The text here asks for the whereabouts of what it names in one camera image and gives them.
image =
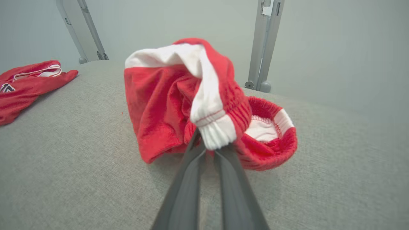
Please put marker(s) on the red Bulls basketball jersey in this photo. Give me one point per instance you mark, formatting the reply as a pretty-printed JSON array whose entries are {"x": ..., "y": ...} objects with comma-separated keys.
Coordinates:
[{"x": 25, "y": 92}]

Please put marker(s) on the grey fabric sofa cushion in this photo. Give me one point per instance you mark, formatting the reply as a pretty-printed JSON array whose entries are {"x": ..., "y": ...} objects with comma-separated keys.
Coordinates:
[{"x": 80, "y": 175}]

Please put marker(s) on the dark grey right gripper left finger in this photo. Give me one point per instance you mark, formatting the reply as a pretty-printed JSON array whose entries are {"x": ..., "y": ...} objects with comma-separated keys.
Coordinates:
[{"x": 188, "y": 185}]

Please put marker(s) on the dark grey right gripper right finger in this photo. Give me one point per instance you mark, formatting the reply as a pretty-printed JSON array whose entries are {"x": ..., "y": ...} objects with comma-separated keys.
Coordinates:
[{"x": 236, "y": 198}]

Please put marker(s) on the grey metal stand leg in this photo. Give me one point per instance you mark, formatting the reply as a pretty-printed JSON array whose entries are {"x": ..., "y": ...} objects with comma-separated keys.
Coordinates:
[
  {"x": 81, "y": 35},
  {"x": 263, "y": 48}
]

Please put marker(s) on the red and white mesh shorts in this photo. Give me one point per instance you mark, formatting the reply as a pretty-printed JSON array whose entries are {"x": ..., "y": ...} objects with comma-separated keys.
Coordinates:
[{"x": 153, "y": 105}]

